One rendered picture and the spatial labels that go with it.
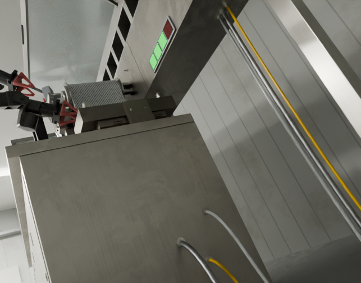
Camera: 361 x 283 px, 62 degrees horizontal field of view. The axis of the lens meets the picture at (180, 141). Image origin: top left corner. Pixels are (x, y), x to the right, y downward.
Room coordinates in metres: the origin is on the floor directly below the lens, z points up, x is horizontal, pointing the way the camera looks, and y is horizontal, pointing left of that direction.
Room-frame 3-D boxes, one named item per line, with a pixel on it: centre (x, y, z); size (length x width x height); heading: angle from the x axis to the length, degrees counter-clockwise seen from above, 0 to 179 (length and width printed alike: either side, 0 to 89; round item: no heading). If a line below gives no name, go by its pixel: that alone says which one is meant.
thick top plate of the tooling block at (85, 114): (1.12, 0.16, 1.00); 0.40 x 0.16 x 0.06; 123
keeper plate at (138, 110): (1.05, 0.10, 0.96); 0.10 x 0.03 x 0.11; 123
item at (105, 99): (1.20, 0.26, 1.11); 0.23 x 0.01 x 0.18; 123
